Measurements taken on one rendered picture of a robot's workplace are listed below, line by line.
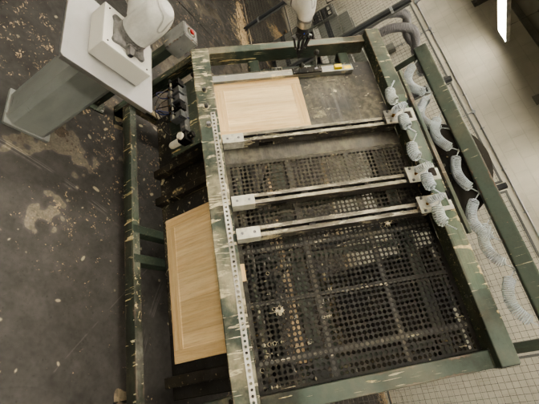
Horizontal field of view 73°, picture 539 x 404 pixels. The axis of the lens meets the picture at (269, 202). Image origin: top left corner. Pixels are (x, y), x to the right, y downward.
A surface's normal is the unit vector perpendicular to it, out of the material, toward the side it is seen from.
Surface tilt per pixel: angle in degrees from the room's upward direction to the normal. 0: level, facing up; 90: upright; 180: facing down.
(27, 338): 0
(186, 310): 90
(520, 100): 90
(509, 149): 90
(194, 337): 90
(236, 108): 56
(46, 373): 0
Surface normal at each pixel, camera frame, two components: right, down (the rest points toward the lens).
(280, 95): 0.06, -0.43
